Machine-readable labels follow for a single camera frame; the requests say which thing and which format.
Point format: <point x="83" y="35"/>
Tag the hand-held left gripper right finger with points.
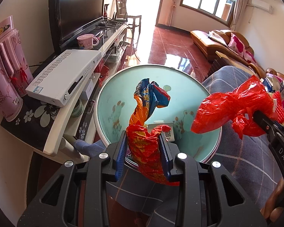
<point x="165" y="157"/>

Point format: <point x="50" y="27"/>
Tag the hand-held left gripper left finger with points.
<point x="122" y="157"/>

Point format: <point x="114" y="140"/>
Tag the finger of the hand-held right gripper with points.
<point x="265" y="120"/>

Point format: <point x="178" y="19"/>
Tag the orange blue snack wrapper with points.
<point x="146" y="156"/>

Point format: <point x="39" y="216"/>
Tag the red net bag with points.
<point x="280" y="108"/>

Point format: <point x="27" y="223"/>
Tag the small white QR card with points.
<point x="168" y="127"/>

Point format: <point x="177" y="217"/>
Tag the red plastic bag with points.
<point x="217" y="111"/>

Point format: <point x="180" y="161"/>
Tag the round glass side table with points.
<point x="118" y="94"/>

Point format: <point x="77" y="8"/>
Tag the person's right hand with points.
<point x="273" y="194"/>

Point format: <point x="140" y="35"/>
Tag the blue white drink carton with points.
<point x="269" y="84"/>

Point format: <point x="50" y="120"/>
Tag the green tin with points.
<point x="77" y="108"/>

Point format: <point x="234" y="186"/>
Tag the small white box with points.
<point x="88" y="88"/>

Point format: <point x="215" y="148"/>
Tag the red packet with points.
<point x="101" y="67"/>

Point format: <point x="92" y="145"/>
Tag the white folded cloth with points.
<point x="216" y="37"/>

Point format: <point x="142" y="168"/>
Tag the white set-top box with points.
<point x="61" y="75"/>

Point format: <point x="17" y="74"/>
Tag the brown leather chaise sofa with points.
<point x="201" y="40"/>

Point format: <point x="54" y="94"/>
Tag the white air conditioner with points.
<point x="260" y="4"/>

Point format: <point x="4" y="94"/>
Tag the white glass television stand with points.
<point x="108" y="40"/>

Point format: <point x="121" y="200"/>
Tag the pink mug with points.
<point x="86" y="43"/>

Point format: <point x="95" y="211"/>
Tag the pink floral thermos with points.
<point x="14" y="47"/>
<point x="2" y="85"/>

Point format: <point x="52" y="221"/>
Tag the black router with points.
<point x="120" y="17"/>

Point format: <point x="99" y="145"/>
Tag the red printed card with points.
<point x="106" y="11"/>

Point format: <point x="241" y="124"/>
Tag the wooden chair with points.
<point x="122" y="7"/>

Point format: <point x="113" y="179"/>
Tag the black flat television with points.
<point x="80" y="7"/>

